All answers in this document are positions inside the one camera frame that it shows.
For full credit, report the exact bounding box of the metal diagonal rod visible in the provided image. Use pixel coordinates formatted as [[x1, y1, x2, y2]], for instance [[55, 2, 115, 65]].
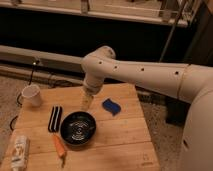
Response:
[[159, 0, 187, 62]]

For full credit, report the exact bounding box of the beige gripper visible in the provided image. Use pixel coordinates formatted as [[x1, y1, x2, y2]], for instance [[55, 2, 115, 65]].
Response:
[[81, 87, 99, 111]]

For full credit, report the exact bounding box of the black ceramic bowl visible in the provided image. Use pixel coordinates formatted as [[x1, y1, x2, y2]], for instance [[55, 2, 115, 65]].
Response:
[[60, 111, 96, 146]]

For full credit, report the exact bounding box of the blue sponge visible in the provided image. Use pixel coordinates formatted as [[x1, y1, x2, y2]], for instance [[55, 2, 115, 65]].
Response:
[[102, 98, 121, 116]]

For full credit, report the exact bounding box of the metal rail beam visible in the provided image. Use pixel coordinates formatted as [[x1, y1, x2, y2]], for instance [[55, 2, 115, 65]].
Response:
[[0, 45, 83, 73]]

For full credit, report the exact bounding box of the black cable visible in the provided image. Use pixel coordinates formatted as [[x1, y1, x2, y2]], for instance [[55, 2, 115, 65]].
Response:
[[9, 59, 40, 132]]

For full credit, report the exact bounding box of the black and white striped block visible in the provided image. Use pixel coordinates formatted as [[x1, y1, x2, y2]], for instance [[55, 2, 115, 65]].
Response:
[[48, 106, 62, 132]]

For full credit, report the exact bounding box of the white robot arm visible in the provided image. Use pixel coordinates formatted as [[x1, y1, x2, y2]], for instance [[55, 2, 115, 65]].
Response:
[[81, 46, 213, 171]]

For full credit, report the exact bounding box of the white bottle with label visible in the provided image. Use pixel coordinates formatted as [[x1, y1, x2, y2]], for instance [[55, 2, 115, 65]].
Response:
[[11, 135, 30, 171]]

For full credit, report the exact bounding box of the dark cabinet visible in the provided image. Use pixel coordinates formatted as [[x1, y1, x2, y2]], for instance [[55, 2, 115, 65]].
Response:
[[165, 0, 213, 125]]

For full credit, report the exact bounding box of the white paper cup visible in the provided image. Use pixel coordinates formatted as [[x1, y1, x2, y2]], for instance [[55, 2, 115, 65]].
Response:
[[21, 84, 42, 107]]

